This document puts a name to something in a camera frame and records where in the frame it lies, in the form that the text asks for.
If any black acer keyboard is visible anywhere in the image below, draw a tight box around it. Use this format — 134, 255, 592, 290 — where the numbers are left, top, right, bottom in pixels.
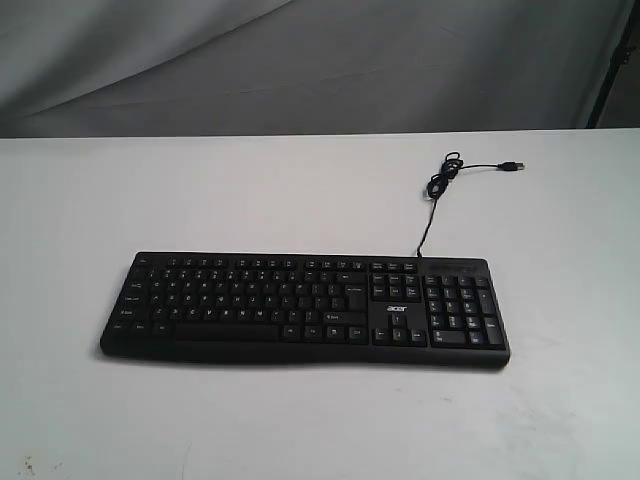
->
99, 252, 510, 369

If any black USB cable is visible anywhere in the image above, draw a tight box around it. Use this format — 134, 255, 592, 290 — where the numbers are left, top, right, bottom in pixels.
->
414, 151, 527, 257

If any grey backdrop cloth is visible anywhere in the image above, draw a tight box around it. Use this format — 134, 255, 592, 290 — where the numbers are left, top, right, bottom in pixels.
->
1, 1, 632, 138

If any black tripod stand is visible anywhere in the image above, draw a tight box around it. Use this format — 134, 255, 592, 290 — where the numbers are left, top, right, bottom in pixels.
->
585, 1, 639, 129

